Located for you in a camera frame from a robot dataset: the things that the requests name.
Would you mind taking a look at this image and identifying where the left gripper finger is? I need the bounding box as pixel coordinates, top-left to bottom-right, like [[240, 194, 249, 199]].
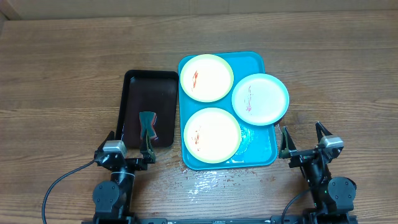
[[140, 136, 155, 164], [98, 131, 115, 152]]

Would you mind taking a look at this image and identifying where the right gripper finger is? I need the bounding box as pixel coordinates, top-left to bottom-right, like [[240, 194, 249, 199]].
[[315, 121, 332, 146], [279, 126, 297, 159]]

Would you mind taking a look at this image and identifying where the orange and green sponge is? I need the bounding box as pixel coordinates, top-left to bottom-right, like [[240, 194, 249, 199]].
[[139, 111, 158, 140]]

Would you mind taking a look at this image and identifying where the light blue plate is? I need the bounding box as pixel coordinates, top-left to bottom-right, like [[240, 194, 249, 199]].
[[231, 73, 290, 126]]

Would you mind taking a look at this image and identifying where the yellow plate bottom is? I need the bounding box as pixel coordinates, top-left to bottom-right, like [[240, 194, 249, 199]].
[[183, 108, 242, 164]]

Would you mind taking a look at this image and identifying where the yellow plate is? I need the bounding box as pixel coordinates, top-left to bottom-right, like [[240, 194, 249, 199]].
[[180, 54, 234, 103], [183, 108, 242, 164]]

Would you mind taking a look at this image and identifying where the yellow plate top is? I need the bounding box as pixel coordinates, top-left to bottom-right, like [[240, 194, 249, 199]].
[[180, 54, 234, 103]]

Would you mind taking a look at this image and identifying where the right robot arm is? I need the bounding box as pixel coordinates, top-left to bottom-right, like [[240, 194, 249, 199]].
[[272, 122, 358, 223]]

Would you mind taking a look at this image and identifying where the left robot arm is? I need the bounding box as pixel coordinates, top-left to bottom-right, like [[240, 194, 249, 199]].
[[93, 131, 156, 223]]

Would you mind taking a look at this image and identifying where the teal plastic tray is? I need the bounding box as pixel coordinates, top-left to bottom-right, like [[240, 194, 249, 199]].
[[178, 51, 277, 170]]

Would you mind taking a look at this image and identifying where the black rectangular tray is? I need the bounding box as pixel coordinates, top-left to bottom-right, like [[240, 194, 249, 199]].
[[116, 70, 178, 149]]

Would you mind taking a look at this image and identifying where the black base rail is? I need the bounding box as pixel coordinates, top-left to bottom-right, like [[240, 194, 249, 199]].
[[81, 214, 358, 224]]

